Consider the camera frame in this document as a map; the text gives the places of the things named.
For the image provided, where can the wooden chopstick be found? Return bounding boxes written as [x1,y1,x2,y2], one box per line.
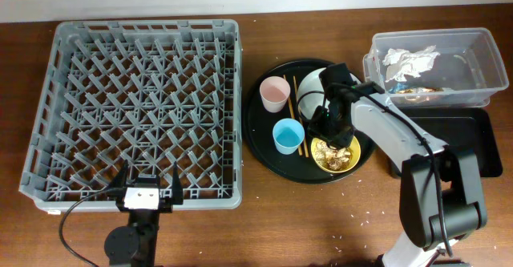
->
[282,75,303,156]
[293,76,309,158]

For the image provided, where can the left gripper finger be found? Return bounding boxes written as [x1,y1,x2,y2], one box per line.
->
[107,160,129,197]
[172,161,184,205]

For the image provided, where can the yellow bowl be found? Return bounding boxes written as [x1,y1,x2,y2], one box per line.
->
[310,137,361,174]

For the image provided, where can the blue cup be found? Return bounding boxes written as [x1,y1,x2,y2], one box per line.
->
[272,118,305,155]

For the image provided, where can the grey plate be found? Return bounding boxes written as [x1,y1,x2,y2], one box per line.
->
[296,67,362,122]

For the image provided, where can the round black tray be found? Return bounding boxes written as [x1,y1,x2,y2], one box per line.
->
[242,59,377,184]

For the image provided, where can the white tissue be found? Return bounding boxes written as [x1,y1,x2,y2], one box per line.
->
[383,45,440,83]

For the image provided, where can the food scraps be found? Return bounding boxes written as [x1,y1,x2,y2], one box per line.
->
[312,140,352,172]

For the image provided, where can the clear plastic bin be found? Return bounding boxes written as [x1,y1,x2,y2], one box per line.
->
[363,28,509,107]

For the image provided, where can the pink cup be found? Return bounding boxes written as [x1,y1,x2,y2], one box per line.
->
[259,76,291,113]

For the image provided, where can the grey dishwasher rack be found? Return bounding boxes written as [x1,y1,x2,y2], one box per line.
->
[18,19,242,212]

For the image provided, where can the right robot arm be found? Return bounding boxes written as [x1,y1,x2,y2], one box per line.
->
[306,63,487,266]

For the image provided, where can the black rectangular tray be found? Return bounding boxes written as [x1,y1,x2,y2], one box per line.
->
[402,107,503,177]

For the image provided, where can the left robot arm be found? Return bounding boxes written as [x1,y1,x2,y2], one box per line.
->
[104,161,184,266]

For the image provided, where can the brown snack wrapper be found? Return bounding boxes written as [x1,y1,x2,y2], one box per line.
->
[395,87,444,95]

